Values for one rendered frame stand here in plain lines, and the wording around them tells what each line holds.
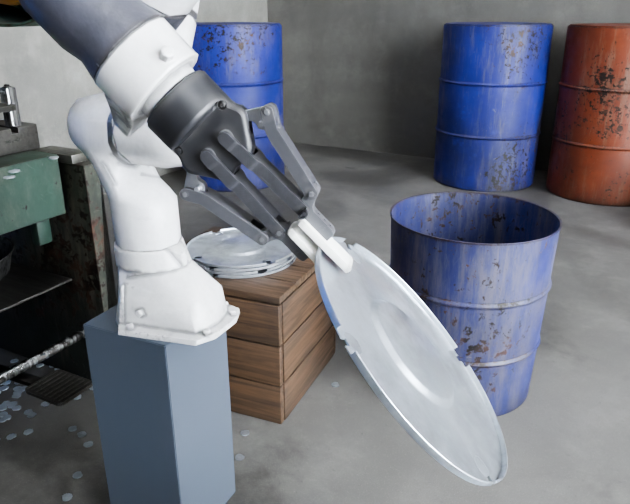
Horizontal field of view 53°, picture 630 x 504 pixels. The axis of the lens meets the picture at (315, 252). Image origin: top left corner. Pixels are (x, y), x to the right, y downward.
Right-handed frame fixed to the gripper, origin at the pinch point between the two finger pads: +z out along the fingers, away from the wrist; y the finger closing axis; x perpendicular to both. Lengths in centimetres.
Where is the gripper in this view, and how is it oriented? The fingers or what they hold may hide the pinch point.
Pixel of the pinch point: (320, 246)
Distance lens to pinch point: 62.5
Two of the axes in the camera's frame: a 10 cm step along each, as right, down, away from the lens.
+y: 7.1, -6.2, -3.3
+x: 1.3, -3.4, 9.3
